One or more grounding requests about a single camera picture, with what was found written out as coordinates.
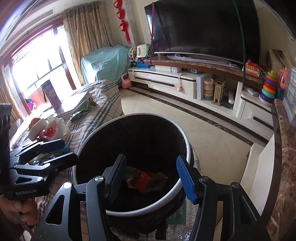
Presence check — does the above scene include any red apple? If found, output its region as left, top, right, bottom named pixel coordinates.
left=29, top=118, right=41, bottom=130

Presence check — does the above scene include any left beige curtain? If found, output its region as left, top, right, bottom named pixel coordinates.
left=0, top=58, right=25, bottom=124

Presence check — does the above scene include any teal covered furniture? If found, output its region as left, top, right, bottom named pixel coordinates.
left=80, top=45, right=130, bottom=84

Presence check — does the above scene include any white tv cabinet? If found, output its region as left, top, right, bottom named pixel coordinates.
left=128, top=67, right=273, bottom=141

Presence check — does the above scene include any beige curtain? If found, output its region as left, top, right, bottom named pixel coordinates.
left=62, top=1, right=111, bottom=85
left=0, top=58, right=25, bottom=124

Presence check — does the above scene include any person left hand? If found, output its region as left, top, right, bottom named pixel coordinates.
left=1, top=195, right=39, bottom=225

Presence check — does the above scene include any rainbow stacking ring toy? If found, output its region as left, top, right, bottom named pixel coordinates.
left=258, top=70, right=278, bottom=107

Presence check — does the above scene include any red snack wrapper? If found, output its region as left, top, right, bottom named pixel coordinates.
left=125, top=167, right=168, bottom=193

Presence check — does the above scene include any pink kettlebell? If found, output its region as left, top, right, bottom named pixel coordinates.
left=121, top=72, right=132, bottom=89

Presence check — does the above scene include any toy phone cash register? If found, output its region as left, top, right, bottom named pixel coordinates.
left=128, top=44, right=151, bottom=68

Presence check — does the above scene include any purple gift bag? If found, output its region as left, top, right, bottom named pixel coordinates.
left=41, top=80, right=62, bottom=111

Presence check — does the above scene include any plaid blanket cover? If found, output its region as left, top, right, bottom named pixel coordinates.
left=8, top=80, right=123, bottom=227

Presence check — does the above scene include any black round trash bin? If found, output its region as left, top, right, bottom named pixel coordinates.
left=74, top=113, right=194, bottom=233

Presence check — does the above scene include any black flat screen television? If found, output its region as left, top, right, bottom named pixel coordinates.
left=144, top=1, right=261, bottom=64

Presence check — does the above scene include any green snack bag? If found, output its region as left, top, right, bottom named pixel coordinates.
left=69, top=97, right=97, bottom=121

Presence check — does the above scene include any red lantern string decoration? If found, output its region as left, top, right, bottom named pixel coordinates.
left=113, top=0, right=132, bottom=45

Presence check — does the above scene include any children picture book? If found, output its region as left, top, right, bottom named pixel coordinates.
left=54, top=92, right=91, bottom=121

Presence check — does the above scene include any white red plastic bag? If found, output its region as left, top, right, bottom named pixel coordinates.
left=44, top=115, right=69, bottom=141

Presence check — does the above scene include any right beige curtain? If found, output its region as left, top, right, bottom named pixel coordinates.
left=62, top=1, right=111, bottom=85

